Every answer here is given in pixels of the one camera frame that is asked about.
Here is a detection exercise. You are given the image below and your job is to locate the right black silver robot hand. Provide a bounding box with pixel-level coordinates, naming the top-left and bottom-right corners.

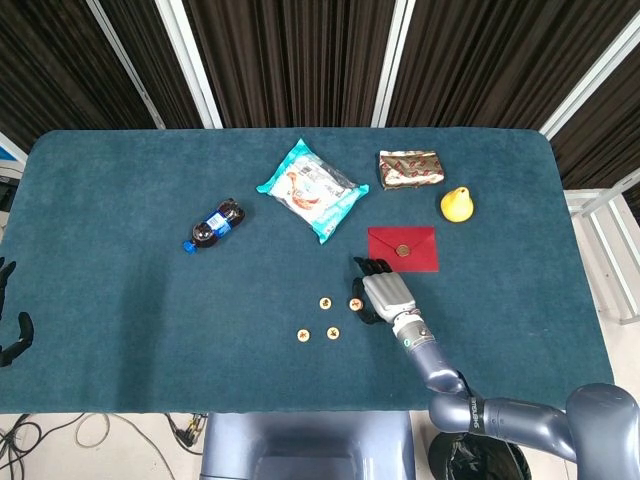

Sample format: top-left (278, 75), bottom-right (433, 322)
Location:
top-left (351, 255), bottom-right (418, 326)

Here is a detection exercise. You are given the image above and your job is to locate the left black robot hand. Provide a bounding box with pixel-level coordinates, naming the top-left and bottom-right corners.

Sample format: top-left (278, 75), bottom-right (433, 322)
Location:
top-left (0, 259), bottom-right (36, 369)

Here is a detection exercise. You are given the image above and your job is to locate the red envelope with gold seal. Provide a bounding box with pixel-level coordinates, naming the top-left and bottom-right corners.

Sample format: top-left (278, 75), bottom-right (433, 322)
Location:
top-left (367, 226), bottom-right (440, 274)

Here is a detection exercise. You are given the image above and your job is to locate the teal table cloth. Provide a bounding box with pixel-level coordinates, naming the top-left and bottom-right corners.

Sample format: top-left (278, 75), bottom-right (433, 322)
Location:
top-left (0, 128), bottom-right (616, 415)

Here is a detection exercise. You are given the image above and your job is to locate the yellow pear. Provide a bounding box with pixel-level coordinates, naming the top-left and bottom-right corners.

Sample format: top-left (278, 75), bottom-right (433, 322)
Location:
top-left (439, 185), bottom-right (476, 224)

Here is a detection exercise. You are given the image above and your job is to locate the gold red patterned wrapper pack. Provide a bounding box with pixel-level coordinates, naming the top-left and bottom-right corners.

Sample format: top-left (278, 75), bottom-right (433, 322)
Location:
top-left (378, 149), bottom-right (445, 192)

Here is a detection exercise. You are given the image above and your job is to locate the teal white snack bag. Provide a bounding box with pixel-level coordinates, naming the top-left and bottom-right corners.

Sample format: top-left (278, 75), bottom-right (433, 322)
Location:
top-left (255, 138), bottom-right (371, 246)

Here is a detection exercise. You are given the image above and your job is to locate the black equipment case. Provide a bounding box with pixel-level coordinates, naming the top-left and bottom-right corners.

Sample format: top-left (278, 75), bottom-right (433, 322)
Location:
top-left (0, 169), bottom-right (24, 211)

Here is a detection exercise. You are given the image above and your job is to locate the blue-grey robot torso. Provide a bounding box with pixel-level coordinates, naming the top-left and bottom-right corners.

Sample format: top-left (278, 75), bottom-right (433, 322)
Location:
top-left (199, 412), bottom-right (416, 480)

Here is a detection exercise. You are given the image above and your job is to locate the white blue box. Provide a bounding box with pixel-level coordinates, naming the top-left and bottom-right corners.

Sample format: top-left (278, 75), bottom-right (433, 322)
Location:
top-left (0, 131), bottom-right (29, 174)

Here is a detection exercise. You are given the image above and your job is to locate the cola bottle with blue cap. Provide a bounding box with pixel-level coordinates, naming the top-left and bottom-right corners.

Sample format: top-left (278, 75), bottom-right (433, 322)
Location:
top-left (181, 198), bottom-right (247, 255)

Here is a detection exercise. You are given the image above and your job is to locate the black power plug cluster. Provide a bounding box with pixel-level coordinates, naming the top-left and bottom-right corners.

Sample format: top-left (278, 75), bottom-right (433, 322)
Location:
top-left (167, 412), bottom-right (207, 455)

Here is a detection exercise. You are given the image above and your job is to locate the dark brown pleated curtain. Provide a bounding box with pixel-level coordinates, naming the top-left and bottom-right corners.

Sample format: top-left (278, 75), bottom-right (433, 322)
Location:
top-left (549, 52), bottom-right (640, 221)
top-left (387, 0), bottom-right (640, 132)
top-left (180, 0), bottom-right (397, 130)
top-left (0, 0), bottom-right (157, 154)
top-left (99, 0), bottom-right (205, 130)

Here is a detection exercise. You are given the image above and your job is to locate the black floor cable bundle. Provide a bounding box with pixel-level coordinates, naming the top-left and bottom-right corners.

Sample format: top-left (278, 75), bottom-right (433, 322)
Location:
top-left (0, 413), bottom-right (46, 480)

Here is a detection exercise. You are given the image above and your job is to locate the white floor cable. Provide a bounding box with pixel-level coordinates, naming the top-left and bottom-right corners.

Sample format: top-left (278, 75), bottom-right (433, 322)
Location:
top-left (74, 412), bottom-right (176, 480)

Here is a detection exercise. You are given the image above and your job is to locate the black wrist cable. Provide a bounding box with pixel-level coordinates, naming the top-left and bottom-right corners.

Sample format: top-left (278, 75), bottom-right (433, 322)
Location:
top-left (454, 370), bottom-right (475, 401)

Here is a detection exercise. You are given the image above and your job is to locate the white metal rack frame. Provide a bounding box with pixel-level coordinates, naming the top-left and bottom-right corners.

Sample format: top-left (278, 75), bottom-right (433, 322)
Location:
top-left (563, 167), bottom-right (640, 326)

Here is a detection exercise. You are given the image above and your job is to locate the white partition post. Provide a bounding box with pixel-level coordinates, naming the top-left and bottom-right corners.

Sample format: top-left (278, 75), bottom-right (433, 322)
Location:
top-left (154, 0), bottom-right (224, 130)
top-left (371, 0), bottom-right (420, 129)
top-left (538, 22), bottom-right (640, 141)
top-left (85, 0), bottom-right (166, 130)

